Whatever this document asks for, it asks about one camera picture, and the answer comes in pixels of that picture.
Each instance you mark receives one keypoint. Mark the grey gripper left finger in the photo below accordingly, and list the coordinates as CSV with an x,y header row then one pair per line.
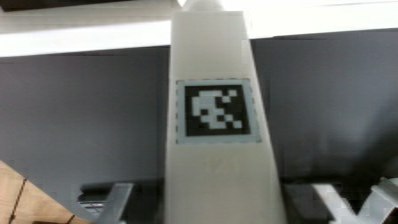
x,y
104,200

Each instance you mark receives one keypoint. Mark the white U-shaped fence frame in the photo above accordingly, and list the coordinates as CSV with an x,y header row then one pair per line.
x,y
128,24

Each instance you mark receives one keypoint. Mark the white desk leg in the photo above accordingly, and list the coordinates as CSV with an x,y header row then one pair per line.
x,y
223,189

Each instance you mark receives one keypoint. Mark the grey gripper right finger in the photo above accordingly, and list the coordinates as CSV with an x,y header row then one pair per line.
x,y
381,203

